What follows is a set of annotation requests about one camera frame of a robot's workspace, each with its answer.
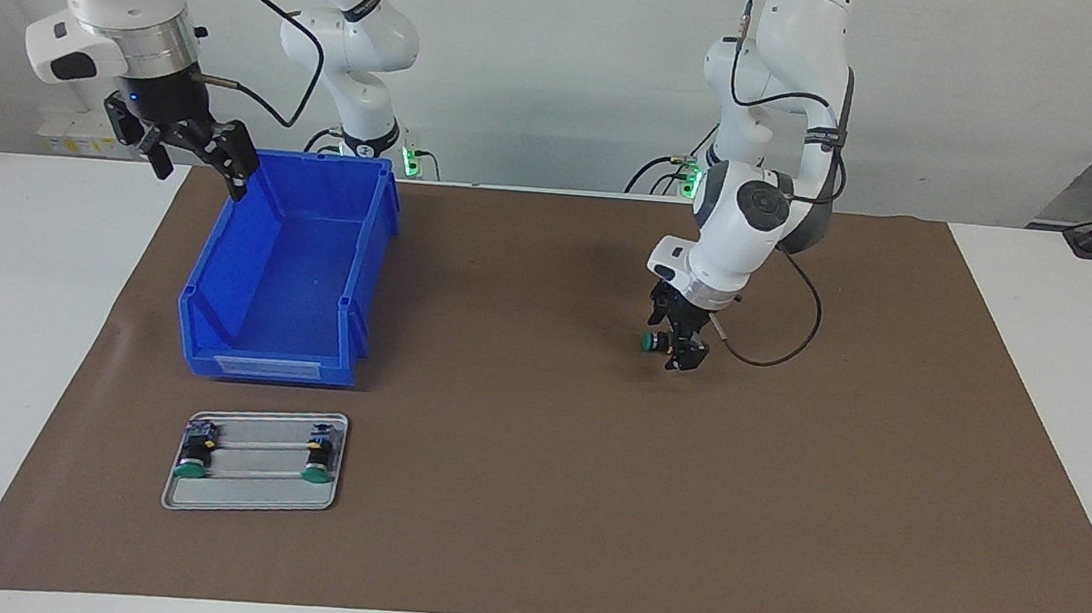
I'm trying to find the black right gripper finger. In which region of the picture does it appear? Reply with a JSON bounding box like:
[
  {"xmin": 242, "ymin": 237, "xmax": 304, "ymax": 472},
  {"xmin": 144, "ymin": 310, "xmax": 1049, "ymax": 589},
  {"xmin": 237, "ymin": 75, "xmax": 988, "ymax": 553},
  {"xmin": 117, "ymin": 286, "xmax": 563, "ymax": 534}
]
[
  {"xmin": 100, "ymin": 94, "xmax": 180, "ymax": 183},
  {"xmin": 187, "ymin": 116, "xmax": 264, "ymax": 204}
]

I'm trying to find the blue plastic bin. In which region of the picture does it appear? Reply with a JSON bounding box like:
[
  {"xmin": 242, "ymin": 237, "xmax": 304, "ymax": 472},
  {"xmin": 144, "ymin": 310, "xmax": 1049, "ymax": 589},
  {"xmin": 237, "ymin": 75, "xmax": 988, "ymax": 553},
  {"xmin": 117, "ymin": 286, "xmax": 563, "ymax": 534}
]
[{"xmin": 172, "ymin": 142, "xmax": 406, "ymax": 392}]

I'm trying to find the green lit base connector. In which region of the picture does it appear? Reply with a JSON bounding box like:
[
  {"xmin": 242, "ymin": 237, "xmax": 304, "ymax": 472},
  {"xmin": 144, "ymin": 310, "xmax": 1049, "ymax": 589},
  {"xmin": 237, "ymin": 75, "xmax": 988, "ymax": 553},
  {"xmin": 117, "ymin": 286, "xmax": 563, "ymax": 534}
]
[
  {"xmin": 398, "ymin": 124, "xmax": 425, "ymax": 181},
  {"xmin": 676, "ymin": 156, "xmax": 706, "ymax": 201}
]

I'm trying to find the brown table mat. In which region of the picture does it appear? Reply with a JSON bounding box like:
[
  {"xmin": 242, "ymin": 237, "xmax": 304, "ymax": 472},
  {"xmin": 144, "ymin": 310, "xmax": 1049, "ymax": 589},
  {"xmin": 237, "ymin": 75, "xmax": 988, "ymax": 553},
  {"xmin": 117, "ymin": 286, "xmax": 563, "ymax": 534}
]
[{"xmin": 0, "ymin": 145, "xmax": 1092, "ymax": 613}]

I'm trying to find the silver metal tray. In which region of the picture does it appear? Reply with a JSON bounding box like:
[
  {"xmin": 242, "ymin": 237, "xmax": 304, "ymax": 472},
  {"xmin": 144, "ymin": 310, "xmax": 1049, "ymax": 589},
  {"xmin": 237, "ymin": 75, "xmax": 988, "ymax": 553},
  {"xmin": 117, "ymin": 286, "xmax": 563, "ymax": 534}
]
[{"xmin": 160, "ymin": 400, "xmax": 351, "ymax": 525}]

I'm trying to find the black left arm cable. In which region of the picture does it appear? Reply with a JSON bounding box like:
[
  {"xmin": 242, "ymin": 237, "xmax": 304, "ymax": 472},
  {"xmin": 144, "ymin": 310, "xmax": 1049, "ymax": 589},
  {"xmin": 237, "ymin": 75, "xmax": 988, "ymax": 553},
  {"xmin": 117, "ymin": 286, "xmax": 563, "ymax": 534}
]
[{"xmin": 705, "ymin": 0, "xmax": 864, "ymax": 374}]

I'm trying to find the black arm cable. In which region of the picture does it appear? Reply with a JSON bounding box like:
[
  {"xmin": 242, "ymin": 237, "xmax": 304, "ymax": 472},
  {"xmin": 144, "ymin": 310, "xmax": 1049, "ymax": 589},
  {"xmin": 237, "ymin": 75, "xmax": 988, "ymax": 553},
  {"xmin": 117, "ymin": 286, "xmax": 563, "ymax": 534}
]
[
  {"xmin": 705, "ymin": 0, "xmax": 864, "ymax": 374},
  {"xmin": 192, "ymin": 0, "xmax": 330, "ymax": 132}
]

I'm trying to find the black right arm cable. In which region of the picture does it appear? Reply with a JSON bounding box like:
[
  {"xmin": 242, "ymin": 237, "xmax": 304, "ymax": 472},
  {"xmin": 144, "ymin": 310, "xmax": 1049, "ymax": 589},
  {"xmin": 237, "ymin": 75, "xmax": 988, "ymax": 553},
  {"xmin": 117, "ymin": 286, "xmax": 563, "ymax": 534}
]
[{"xmin": 192, "ymin": 0, "xmax": 330, "ymax": 132}]

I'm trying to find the black base cable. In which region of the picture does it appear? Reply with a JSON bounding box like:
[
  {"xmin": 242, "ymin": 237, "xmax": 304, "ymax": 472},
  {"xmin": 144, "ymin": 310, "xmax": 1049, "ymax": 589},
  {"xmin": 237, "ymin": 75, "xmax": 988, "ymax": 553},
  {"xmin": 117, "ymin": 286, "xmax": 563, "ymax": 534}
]
[
  {"xmin": 302, "ymin": 124, "xmax": 347, "ymax": 157},
  {"xmin": 624, "ymin": 109, "xmax": 724, "ymax": 202}
]

